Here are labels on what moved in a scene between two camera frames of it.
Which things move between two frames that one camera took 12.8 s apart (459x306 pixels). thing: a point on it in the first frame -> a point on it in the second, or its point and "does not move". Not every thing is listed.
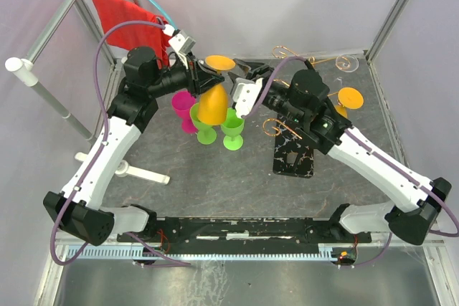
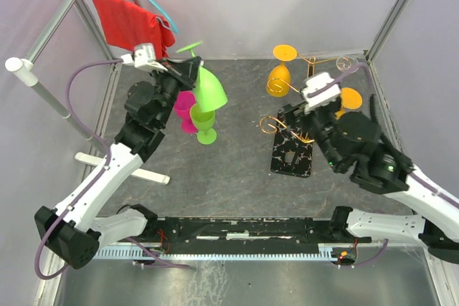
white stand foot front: [125, 169] does not move
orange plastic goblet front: [213, 103] -> [278, 80]
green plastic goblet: [206, 134] does not move
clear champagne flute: [347, 63] does not move
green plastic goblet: [233, 128] -> [211, 94]
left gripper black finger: [206, 77] -> [186, 71]
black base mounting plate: [245, 229] does not move
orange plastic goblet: [348, 97] does not move
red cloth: [112, 10] does not move
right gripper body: [276, 97] -> [322, 122]
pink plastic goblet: [183, 102] does not move
